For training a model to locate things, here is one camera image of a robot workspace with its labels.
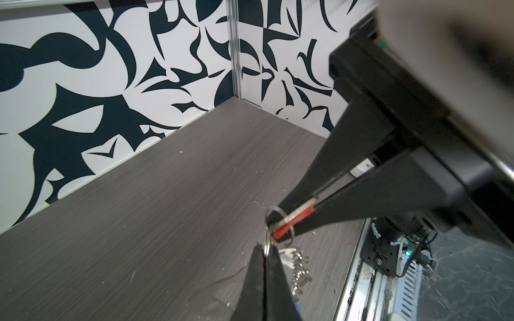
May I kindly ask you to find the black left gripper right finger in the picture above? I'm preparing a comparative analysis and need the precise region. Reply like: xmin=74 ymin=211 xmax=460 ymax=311
xmin=264 ymin=245 xmax=302 ymax=320

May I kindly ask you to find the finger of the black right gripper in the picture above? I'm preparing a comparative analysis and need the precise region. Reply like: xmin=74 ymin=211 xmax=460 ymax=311
xmin=278 ymin=100 xmax=396 ymax=227
xmin=274 ymin=147 xmax=465 ymax=235

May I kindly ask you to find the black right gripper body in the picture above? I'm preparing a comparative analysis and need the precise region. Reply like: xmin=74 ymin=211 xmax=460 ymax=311
xmin=329 ymin=12 xmax=513 ymax=247

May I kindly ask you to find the red key tag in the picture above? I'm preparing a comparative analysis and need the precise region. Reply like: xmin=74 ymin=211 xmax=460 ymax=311
xmin=273 ymin=205 xmax=315 ymax=239

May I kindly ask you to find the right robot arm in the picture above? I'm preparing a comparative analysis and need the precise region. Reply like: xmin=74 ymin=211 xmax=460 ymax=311
xmin=265 ymin=11 xmax=513 ymax=276

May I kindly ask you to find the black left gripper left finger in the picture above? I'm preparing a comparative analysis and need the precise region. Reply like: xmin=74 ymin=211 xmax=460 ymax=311
xmin=230 ymin=244 xmax=266 ymax=321

